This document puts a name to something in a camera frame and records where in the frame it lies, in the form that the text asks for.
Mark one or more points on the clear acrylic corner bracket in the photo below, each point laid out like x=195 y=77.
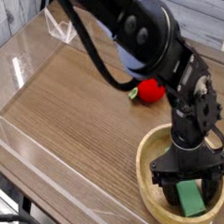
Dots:
x=63 y=31

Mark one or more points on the green rectangular block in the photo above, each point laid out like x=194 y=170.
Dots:
x=190 y=199

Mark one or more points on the red plush strawberry toy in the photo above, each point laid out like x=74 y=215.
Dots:
x=148 y=91

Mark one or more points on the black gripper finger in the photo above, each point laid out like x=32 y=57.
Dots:
x=171 y=194
x=209 y=189

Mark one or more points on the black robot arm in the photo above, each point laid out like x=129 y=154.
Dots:
x=146 y=31

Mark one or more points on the clear acrylic wall panel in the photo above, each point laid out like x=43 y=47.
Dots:
x=62 y=193

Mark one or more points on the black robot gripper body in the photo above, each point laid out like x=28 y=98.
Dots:
x=178 y=165

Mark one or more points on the brown wooden bowl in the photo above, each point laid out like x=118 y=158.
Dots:
x=152 y=146

